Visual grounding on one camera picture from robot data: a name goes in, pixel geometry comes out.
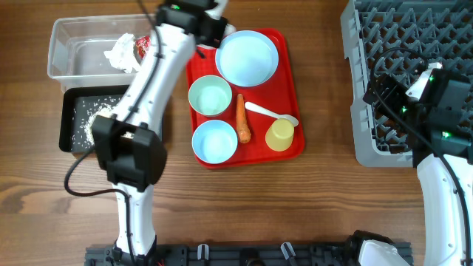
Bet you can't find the white plastic spoon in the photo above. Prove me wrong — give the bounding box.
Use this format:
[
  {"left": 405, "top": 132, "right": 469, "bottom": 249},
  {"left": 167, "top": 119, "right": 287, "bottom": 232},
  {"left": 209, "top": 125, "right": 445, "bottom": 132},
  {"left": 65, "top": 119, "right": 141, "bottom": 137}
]
[{"left": 244, "top": 101, "right": 299, "bottom": 127}]

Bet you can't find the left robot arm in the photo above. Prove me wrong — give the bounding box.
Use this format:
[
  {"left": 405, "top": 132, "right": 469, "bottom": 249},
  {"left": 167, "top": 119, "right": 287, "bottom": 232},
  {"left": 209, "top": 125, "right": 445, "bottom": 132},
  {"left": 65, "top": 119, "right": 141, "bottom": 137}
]
[{"left": 92, "top": 0, "right": 228, "bottom": 265}]

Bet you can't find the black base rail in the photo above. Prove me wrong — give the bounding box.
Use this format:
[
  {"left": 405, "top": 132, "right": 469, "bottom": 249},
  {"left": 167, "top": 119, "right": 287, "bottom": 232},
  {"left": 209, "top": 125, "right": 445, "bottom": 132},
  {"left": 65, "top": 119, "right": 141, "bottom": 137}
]
[{"left": 84, "top": 229, "right": 414, "bottom": 266}]

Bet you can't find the red strawberry snack wrapper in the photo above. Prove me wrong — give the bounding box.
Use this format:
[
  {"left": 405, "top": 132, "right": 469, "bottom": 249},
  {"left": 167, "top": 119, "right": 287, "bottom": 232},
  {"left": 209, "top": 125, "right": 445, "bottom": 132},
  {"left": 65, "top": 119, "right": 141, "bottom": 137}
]
[{"left": 135, "top": 35, "right": 151, "bottom": 59}]

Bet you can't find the light blue plate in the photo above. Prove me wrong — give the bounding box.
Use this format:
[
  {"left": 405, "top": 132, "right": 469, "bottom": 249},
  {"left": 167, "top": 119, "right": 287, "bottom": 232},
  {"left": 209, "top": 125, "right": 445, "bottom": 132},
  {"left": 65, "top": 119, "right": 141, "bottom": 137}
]
[{"left": 215, "top": 30, "right": 279, "bottom": 87}]

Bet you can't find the clear plastic bin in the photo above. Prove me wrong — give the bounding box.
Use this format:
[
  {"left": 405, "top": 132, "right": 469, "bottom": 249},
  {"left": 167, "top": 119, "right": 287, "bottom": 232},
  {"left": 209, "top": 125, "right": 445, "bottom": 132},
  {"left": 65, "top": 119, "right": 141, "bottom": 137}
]
[{"left": 47, "top": 14, "right": 152, "bottom": 91}]

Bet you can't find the yellow plastic cup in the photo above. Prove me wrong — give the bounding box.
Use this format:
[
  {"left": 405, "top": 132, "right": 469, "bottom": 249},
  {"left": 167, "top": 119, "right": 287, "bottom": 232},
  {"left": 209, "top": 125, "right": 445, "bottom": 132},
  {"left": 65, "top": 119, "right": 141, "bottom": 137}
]
[{"left": 265, "top": 118, "right": 294, "bottom": 151}]

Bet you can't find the black waste tray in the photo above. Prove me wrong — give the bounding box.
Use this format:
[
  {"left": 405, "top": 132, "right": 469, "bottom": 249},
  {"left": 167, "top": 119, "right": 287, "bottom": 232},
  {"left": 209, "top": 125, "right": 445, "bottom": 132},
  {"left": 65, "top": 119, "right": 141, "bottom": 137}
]
[{"left": 59, "top": 85, "right": 129, "bottom": 154}]

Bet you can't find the light blue bowl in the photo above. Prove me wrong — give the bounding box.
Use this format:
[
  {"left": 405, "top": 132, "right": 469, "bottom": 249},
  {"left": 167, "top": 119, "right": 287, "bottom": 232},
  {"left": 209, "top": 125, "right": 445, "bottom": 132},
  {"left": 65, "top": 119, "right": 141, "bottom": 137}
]
[{"left": 191, "top": 120, "right": 238, "bottom": 165}]

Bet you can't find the white tissue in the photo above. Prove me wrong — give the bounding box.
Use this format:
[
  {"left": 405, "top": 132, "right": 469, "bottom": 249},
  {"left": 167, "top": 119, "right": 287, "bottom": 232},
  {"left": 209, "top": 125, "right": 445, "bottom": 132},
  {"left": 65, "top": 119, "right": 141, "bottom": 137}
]
[{"left": 103, "top": 33, "right": 141, "bottom": 74}]

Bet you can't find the grey dishwasher rack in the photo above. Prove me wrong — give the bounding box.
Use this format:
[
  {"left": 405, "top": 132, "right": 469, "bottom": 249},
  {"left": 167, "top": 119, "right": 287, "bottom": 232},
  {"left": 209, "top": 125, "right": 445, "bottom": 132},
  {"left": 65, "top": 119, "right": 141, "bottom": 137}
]
[{"left": 340, "top": 0, "right": 472, "bottom": 168}]

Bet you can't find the white rice pile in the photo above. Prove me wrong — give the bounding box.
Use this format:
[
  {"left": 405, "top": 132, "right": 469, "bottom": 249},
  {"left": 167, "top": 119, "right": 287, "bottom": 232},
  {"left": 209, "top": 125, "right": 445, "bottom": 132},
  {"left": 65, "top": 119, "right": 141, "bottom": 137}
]
[{"left": 71, "top": 95, "right": 121, "bottom": 151}]

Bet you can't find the mint green bowl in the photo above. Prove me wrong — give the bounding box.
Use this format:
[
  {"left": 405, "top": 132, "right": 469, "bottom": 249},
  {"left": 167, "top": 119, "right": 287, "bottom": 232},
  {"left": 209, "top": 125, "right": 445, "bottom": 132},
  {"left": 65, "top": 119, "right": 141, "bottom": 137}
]
[{"left": 188, "top": 75, "right": 233, "bottom": 117}]

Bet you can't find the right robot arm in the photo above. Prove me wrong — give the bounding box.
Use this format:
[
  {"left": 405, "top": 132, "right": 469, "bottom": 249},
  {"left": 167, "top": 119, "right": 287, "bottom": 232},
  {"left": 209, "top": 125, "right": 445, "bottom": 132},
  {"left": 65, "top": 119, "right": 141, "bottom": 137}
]
[{"left": 364, "top": 68, "right": 472, "bottom": 265}]

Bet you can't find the red serving tray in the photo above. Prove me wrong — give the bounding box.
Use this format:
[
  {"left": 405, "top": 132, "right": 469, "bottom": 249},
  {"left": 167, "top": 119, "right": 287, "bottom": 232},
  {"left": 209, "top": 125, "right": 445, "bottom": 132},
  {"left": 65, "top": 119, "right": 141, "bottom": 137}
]
[{"left": 186, "top": 28, "right": 305, "bottom": 169}]

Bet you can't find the orange carrot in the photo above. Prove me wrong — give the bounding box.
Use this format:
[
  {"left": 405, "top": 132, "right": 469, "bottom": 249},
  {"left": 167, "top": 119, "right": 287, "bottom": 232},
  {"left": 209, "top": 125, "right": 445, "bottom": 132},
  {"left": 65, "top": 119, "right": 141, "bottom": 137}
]
[{"left": 236, "top": 94, "right": 251, "bottom": 143}]

